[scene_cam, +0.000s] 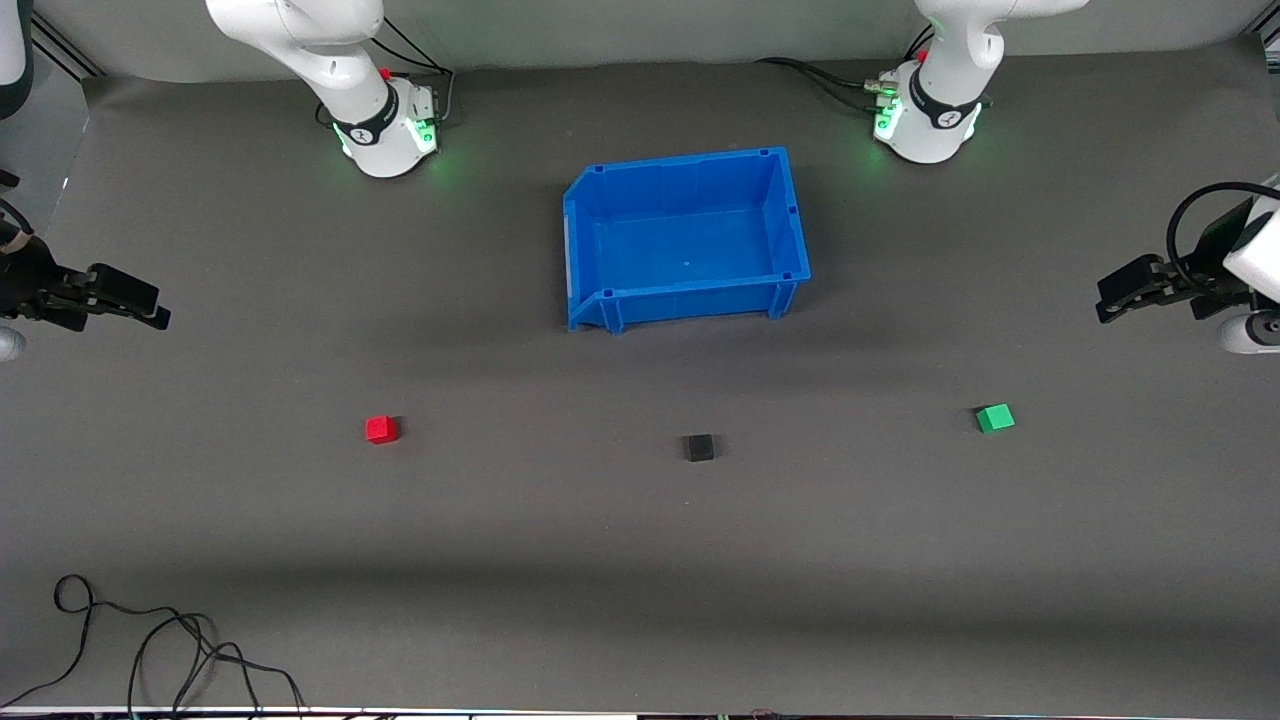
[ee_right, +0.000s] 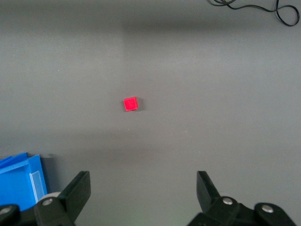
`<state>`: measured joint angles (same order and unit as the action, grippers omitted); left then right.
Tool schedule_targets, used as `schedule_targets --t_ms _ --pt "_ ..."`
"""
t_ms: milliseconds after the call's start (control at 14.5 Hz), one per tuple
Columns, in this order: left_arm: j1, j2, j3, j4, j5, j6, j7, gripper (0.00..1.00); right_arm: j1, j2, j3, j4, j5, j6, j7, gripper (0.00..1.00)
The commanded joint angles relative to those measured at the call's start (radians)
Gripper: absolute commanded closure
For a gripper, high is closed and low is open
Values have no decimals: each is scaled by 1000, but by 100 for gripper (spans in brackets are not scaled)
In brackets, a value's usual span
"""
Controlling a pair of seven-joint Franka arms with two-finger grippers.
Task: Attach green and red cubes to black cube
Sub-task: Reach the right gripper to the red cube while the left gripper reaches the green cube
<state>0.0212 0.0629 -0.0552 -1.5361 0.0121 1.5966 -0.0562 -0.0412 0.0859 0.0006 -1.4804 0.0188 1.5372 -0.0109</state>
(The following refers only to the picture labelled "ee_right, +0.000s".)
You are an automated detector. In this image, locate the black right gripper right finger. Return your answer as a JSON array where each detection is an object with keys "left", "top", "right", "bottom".
[{"left": 188, "top": 170, "right": 245, "bottom": 226}]

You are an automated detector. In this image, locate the thin black loose cable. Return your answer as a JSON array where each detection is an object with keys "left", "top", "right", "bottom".
[{"left": 206, "top": 0, "right": 300, "bottom": 27}]

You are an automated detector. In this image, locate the blue plastic storage bin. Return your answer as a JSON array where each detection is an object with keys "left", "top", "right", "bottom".
[{"left": 0, "top": 152, "right": 51, "bottom": 212}]

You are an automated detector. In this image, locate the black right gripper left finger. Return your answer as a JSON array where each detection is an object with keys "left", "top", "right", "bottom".
[{"left": 34, "top": 170, "right": 91, "bottom": 226}]

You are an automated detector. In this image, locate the small red cube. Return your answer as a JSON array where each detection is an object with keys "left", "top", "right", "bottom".
[{"left": 123, "top": 97, "right": 139, "bottom": 113}]

